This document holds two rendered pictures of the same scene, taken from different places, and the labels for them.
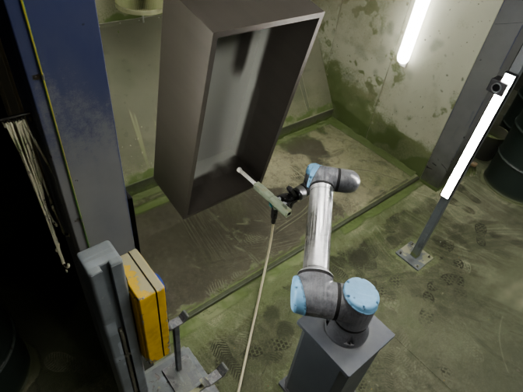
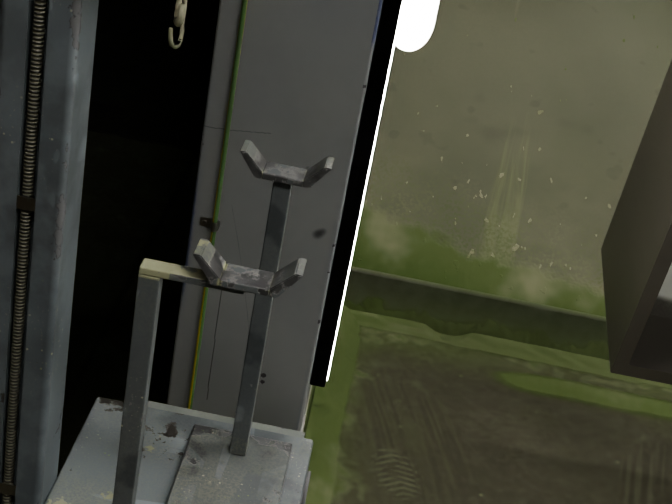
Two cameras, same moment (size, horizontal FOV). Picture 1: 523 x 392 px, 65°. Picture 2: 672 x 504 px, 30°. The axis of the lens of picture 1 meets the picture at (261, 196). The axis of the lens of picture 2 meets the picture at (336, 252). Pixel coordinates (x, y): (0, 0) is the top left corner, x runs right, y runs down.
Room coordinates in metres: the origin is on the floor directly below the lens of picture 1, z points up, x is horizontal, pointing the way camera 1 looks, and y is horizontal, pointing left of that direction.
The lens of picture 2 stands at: (-0.03, -0.55, 1.53)
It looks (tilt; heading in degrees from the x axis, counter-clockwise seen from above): 27 degrees down; 45
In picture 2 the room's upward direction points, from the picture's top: 11 degrees clockwise
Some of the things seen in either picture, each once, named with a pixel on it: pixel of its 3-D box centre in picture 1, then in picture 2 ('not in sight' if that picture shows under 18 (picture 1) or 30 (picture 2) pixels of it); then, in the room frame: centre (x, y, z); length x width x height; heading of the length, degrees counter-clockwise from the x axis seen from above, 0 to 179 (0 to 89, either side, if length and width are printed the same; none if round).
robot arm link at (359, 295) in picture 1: (355, 302); not in sight; (0.97, -0.43, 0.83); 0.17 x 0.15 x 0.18; 88
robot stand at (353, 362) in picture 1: (330, 362); not in sight; (0.97, -0.44, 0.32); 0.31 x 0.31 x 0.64; 44
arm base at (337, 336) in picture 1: (349, 321); not in sight; (0.97, -0.44, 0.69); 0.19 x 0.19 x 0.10
